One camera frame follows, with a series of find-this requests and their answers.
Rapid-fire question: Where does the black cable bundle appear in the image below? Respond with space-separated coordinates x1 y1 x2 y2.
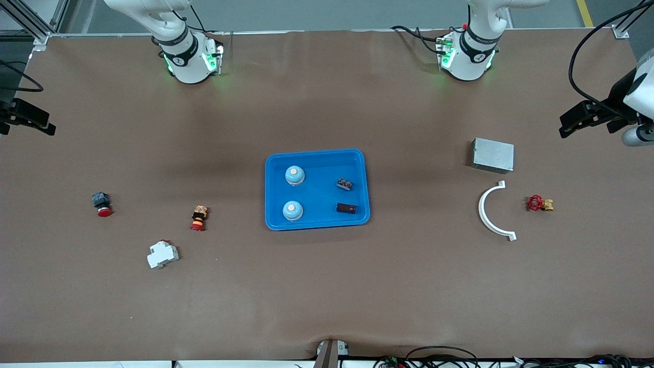
511 354 654 368

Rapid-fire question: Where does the aluminium frame profile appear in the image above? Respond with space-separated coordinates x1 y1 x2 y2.
613 0 654 39
0 0 69 52

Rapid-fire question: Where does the small metal table bracket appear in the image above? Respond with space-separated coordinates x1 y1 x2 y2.
314 340 349 368

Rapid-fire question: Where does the white circuit breaker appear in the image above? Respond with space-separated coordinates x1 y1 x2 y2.
147 240 180 270

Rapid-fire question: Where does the black looped cable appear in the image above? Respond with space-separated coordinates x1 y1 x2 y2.
406 346 481 368

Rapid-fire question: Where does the blue plastic tray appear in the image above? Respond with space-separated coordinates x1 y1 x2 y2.
264 149 371 232

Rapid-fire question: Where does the white curved plastic arc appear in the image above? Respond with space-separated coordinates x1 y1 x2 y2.
478 180 517 242

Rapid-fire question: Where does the red handwheel brass valve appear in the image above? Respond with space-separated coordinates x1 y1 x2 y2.
527 194 555 212

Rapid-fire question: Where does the red yellow emergency stop button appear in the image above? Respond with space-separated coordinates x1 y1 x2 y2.
190 205 209 232

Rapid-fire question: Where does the red mushroom push button switch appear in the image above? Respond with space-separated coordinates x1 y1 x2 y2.
92 192 113 218

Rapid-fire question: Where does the grey metal power supply box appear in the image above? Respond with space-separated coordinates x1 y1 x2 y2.
471 137 515 174

